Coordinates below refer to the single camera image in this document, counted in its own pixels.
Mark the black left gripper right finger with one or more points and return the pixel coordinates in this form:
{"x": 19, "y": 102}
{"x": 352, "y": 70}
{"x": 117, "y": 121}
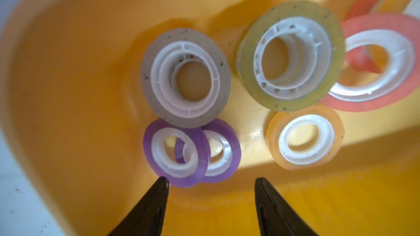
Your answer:
{"x": 275, "y": 216}

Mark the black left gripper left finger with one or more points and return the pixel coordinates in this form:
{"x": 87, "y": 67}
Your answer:
{"x": 147, "y": 216}

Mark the purple tape roll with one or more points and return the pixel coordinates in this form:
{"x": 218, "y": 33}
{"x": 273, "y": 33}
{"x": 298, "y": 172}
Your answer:
{"x": 178, "y": 175}
{"x": 224, "y": 167}

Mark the yellow-orange tape roll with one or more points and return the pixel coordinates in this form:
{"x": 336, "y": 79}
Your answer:
{"x": 330, "y": 137}

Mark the clear grey tape roll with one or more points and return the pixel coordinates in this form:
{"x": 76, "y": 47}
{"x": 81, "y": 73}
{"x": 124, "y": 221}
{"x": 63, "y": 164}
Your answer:
{"x": 164, "y": 58}

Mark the yellow-green tape roll table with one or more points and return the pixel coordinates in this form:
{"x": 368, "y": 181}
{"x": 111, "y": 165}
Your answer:
{"x": 316, "y": 49}

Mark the yellow plastic storage box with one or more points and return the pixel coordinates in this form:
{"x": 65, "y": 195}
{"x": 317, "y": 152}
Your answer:
{"x": 75, "y": 117}

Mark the red tape roll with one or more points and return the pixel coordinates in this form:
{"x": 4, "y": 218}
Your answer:
{"x": 399, "y": 35}
{"x": 359, "y": 58}

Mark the orange tape roll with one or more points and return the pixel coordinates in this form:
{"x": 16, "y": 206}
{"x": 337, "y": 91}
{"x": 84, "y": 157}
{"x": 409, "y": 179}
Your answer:
{"x": 407, "y": 7}

